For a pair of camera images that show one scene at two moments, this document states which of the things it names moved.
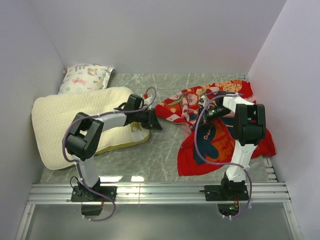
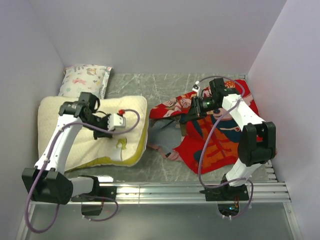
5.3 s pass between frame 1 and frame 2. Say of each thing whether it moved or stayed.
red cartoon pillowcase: moved
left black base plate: stayed
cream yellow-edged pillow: moved
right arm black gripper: moved
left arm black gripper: moved
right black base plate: stayed
